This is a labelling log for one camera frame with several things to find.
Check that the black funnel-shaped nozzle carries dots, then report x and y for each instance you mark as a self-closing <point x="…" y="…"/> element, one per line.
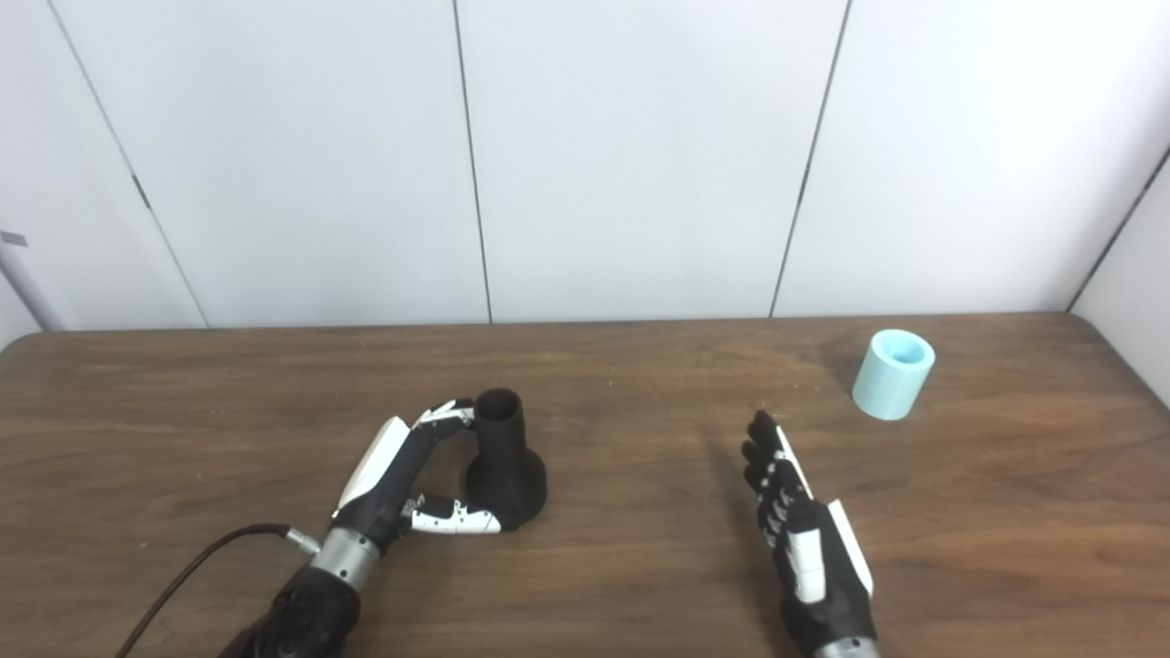
<point x="507" y="475"/>

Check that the light blue cylinder cup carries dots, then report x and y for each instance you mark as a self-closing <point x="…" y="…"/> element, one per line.
<point x="891" y="379"/>

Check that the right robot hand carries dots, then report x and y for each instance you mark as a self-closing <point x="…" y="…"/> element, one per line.
<point x="818" y="576"/>

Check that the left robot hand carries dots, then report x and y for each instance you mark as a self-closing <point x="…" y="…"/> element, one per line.
<point x="384" y="484"/>

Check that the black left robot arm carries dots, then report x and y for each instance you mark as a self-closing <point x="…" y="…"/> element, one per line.
<point x="311" y="603"/>

